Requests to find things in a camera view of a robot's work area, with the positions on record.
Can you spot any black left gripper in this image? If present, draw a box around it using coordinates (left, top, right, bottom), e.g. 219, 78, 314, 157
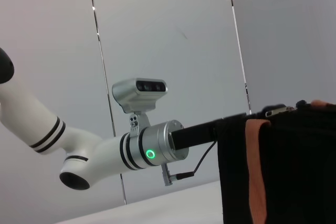
169, 104, 287, 152

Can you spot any silver metal zipper pull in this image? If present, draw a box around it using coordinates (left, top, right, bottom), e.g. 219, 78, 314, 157
265, 106, 296, 118

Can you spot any black bag with orange handles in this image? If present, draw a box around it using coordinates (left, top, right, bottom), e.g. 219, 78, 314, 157
216, 100, 336, 224

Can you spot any left gripper cable with plug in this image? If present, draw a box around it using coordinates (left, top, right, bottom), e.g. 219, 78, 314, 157
160, 140, 218, 187

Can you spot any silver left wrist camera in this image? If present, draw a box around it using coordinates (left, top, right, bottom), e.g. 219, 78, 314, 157
112, 78, 169, 133

